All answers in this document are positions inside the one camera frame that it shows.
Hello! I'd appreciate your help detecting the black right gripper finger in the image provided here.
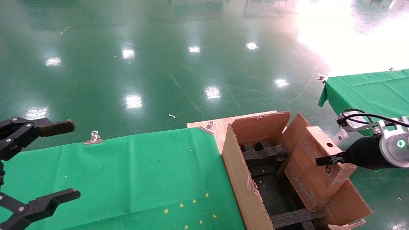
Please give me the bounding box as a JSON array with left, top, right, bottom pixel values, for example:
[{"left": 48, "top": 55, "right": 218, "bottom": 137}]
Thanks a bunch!
[{"left": 315, "top": 153, "right": 347, "bottom": 167}]

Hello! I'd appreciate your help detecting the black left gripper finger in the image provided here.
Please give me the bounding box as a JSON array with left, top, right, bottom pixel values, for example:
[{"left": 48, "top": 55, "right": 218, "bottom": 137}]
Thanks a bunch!
[
  {"left": 0, "top": 117, "right": 76, "bottom": 162},
  {"left": 0, "top": 189, "right": 81, "bottom": 230}
]

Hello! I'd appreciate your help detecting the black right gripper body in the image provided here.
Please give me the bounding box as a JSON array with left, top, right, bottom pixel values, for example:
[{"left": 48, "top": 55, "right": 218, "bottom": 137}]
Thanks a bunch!
[{"left": 343, "top": 135, "right": 390, "bottom": 170}]

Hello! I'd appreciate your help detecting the small brown cardboard box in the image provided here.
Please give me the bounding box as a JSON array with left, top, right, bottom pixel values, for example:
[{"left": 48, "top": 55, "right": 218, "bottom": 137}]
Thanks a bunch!
[{"left": 284, "top": 126, "right": 358, "bottom": 212}]

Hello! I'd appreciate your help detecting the large open brown carton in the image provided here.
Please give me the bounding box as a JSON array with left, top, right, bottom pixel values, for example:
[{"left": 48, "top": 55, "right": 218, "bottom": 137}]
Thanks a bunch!
[{"left": 220, "top": 110, "right": 373, "bottom": 230}]

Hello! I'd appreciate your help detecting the white table leg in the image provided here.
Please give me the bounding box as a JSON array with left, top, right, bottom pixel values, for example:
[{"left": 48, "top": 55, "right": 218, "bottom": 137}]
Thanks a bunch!
[{"left": 332, "top": 132, "right": 347, "bottom": 147}]

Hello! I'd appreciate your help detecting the green cloth on side table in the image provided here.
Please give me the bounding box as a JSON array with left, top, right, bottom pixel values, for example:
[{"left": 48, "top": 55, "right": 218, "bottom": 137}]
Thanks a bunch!
[{"left": 318, "top": 69, "right": 409, "bottom": 129}]

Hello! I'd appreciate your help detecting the black foam insert block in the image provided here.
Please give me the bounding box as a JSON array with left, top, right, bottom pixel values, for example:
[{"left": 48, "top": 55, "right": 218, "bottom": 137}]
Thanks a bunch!
[
  {"left": 240, "top": 141, "right": 290, "bottom": 162},
  {"left": 271, "top": 208, "right": 325, "bottom": 230}
]

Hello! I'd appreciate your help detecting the large green table cloth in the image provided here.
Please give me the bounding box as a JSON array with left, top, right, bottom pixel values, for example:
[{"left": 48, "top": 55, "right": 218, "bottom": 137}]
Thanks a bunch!
[{"left": 0, "top": 127, "right": 246, "bottom": 230}]

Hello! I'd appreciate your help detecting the silver camera mount bracket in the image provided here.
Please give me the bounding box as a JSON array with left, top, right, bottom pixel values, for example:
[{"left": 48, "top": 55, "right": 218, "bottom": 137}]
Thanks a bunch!
[{"left": 343, "top": 117, "right": 409, "bottom": 134}]

